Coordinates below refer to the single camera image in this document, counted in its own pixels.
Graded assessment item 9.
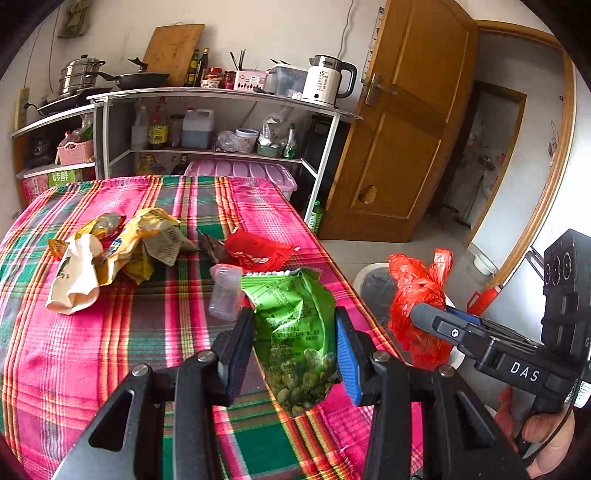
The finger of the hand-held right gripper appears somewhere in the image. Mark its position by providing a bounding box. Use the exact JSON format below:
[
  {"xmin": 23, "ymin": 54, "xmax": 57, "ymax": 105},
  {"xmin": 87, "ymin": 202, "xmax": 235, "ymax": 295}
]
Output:
[
  {"xmin": 442, "ymin": 307, "xmax": 544, "ymax": 347},
  {"xmin": 410, "ymin": 302, "xmax": 491, "ymax": 360}
]

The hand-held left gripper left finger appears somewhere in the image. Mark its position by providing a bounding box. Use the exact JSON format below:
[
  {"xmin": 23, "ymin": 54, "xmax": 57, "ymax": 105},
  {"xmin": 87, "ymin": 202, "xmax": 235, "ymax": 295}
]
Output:
[{"xmin": 51, "ymin": 307, "xmax": 257, "ymax": 480}]

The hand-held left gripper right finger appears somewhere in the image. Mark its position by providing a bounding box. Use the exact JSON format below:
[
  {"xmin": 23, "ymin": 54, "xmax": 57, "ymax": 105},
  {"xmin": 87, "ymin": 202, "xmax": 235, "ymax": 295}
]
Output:
[{"xmin": 335, "ymin": 305, "xmax": 532, "ymax": 480}]

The red plastic bag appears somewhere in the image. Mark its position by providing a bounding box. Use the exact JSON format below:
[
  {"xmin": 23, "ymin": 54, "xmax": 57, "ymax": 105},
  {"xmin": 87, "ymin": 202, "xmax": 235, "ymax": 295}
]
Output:
[{"xmin": 388, "ymin": 248, "xmax": 455, "ymax": 371}]

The clear plastic cup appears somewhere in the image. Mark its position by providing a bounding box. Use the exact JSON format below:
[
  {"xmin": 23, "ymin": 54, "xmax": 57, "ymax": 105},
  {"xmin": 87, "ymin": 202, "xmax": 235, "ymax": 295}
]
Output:
[{"xmin": 209, "ymin": 264, "xmax": 246, "ymax": 322}]

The green pea snack packet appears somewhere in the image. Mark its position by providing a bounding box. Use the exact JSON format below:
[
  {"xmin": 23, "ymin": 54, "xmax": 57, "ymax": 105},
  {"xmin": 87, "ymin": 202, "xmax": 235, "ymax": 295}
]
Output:
[{"xmin": 240, "ymin": 268, "xmax": 343, "ymax": 418}]

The white trash bin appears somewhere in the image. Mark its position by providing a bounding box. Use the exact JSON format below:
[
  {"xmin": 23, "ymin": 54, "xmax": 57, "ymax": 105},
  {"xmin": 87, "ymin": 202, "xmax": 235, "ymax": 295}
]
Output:
[{"xmin": 353, "ymin": 262, "xmax": 465, "ymax": 371}]

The red wrapper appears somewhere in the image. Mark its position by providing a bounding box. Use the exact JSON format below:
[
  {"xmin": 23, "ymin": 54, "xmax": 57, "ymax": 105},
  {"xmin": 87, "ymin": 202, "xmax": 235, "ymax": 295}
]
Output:
[{"xmin": 224, "ymin": 231, "xmax": 299, "ymax": 274}]

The brown wrapper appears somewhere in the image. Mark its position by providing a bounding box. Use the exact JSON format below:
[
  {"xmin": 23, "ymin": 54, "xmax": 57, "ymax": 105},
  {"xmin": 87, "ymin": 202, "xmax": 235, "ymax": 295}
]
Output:
[{"xmin": 196, "ymin": 228, "xmax": 230, "ymax": 265}]

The pale green printed packet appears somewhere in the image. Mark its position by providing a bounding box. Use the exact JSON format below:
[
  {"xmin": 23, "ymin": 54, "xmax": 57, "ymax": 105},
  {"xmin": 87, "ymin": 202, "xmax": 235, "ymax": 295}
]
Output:
[{"xmin": 142, "ymin": 226, "xmax": 200, "ymax": 267}]

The yellow snack packet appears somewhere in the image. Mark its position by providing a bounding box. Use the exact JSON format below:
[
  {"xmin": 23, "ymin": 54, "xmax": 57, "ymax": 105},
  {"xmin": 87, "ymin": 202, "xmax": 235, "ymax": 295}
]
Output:
[{"xmin": 98, "ymin": 208, "xmax": 182, "ymax": 285}]

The cream paper packet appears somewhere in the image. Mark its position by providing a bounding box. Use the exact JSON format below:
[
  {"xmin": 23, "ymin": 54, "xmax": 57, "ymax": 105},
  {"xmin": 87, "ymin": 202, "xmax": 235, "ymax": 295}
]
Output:
[{"xmin": 45, "ymin": 233, "xmax": 105, "ymax": 315}]

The person's right hand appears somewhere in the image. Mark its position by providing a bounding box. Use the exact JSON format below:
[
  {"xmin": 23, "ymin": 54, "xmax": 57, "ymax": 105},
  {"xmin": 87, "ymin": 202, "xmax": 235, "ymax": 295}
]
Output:
[{"xmin": 494, "ymin": 387, "xmax": 576, "ymax": 479}]

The red plastic item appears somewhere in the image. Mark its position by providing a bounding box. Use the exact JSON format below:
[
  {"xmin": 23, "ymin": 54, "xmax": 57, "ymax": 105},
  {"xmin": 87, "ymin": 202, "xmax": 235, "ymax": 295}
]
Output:
[{"xmin": 466, "ymin": 284, "xmax": 503, "ymax": 317}]

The white basin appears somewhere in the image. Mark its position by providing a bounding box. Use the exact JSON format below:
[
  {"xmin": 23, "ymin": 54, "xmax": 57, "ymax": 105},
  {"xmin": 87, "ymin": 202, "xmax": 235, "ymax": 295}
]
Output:
[{"xmin": 473, "ymin": 251, "xmax": 498, "ymax": 278}]

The pink plaid tablecloth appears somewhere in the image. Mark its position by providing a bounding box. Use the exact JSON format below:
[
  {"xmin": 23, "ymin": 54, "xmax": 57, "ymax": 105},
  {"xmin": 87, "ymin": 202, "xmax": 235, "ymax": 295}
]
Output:
[{"xmin": 0, "ymin": 174, "xmax": 426, "ymax": 480}]

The green dish soap bottle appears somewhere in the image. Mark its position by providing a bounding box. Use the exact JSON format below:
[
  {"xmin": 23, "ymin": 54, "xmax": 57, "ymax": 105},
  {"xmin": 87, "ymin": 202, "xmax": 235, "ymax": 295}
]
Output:
[{"xmin": 307, "ymin": 200, "xmax": 325, "ymax": 234}]

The pink lidded storage box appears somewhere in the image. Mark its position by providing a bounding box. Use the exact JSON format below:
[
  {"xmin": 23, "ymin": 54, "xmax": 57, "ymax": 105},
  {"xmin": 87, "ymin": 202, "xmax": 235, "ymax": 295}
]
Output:
[{"xmin": 184, "ymin": 158, "xmax": 297, "ymax": 202}]

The clear yellow crumpled wrapper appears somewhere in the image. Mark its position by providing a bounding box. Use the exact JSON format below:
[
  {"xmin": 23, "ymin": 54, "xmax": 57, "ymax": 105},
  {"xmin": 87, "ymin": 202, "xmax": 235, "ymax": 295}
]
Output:
[{"xmin": 73, "ymin": 212, "xmax": 126, "ymax": 241}]

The wooden door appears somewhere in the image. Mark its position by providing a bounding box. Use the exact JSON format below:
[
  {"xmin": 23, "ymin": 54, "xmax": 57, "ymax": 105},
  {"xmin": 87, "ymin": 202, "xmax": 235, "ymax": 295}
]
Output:
[{"xmin": 318, "ymin": 0, "xmax": 479, "ymax": 244}]

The white plastic tub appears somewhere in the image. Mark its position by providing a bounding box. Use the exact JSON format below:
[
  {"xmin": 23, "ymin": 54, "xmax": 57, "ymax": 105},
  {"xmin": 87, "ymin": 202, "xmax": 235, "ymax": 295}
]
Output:
[{"xmin": 235, "ymin": 128, "xmax": 260, "ymax": 154}]

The dark liquid plastic jug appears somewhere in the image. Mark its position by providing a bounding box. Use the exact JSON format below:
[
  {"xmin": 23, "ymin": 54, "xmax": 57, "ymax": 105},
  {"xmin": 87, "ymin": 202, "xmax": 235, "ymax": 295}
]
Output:
[{"xmin": 181, "ymin": 108, "xmax": 216, "ymax": 150}]

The yellow label sauce bottle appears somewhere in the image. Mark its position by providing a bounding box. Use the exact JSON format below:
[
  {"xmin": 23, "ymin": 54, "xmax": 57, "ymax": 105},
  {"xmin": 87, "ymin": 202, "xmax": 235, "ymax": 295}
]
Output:
[{"xmin": 148, "ymin": 96, "xmax": 170, "ymax": 150}]

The green cardboard box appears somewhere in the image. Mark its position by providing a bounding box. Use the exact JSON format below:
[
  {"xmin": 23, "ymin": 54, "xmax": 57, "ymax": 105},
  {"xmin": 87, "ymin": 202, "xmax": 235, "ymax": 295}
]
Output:
[{"xmin": 47, "ymin": 168, "xmax": 85, "ymax": 188}]

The white metal shelf rack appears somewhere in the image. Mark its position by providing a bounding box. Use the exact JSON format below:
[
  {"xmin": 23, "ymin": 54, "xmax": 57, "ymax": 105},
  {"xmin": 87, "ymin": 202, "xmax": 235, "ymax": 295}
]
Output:
[{"xmin": 11, "ymin": 86, "xmax": 363, "ymax": 225}]

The pink woven basket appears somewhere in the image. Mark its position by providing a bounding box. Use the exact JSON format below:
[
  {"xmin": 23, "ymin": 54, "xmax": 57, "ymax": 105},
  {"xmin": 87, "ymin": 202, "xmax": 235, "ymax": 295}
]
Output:
[{"xmin": 57, "ymin": 140, "xmax": 96, "ymax": 167}]

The pink chopstick holder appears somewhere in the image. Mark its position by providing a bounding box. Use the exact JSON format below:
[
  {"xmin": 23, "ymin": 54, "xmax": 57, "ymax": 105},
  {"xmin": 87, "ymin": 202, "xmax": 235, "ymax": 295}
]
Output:
[{"xmin": 233, "ymin": 68, "xmax": 269, "ymax": 94}]

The white electric kettle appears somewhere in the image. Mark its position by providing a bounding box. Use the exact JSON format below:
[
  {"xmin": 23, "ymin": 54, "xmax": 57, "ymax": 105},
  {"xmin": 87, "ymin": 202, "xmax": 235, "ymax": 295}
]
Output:
[{"xmin": 301, "ymin": 54, "xmax": 358, "ymax": 105}]

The clear storage container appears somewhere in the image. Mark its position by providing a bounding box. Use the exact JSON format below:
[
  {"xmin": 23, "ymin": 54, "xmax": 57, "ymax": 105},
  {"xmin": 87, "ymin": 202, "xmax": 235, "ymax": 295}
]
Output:
[{"xmin": 265, "ymin": 64, "xmax": 309, "ymax": 97}]

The black frying pan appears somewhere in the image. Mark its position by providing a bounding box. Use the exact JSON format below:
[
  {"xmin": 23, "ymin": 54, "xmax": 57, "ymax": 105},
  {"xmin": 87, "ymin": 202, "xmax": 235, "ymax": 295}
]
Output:
[{"xmin": 84, "ymin": 58, "xmax": 171, "ymax": 91}]

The black gas stove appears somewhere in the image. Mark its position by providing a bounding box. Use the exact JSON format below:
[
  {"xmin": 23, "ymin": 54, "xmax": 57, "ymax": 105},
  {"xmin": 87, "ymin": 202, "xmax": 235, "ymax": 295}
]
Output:
[{"xmin": 36, "ymin": 87, "xmax": 114, "ymax": 117}]

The wooden cutting board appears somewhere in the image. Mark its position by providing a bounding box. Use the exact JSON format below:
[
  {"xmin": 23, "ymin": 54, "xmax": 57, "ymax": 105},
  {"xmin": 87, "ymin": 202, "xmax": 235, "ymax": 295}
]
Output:
[{"xmin": 141, "ymin": 24, "xmax": 206, "ymax": 88}]

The steel steamer pot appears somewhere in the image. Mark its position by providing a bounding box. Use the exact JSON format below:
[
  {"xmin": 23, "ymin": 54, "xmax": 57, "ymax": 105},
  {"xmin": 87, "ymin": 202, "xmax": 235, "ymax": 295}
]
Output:
[{"xmin": 58, "ymin": 54, "xmax": 107, "ymax": 95}]

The yellow power strip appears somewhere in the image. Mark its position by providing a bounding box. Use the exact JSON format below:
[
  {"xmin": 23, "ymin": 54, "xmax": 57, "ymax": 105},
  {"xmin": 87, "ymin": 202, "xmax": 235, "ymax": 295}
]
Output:
[{"xmin": 15, "ymin": 87, "xmax": 31, "ymax": 131}]

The hanging cloth bag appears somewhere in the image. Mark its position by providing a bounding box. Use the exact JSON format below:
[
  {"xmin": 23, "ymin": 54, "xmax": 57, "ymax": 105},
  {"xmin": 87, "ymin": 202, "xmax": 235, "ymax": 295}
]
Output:
[{"xmin": 57, "ymin": 0, "xmax": 92, "ymax": 38}]

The wooden door frame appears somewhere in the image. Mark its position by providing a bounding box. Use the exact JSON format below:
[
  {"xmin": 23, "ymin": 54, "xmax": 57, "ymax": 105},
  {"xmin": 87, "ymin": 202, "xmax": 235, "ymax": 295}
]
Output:
[{"xmin": 464, "ymin": 19, "xmax": 577, "ymax": 278}]

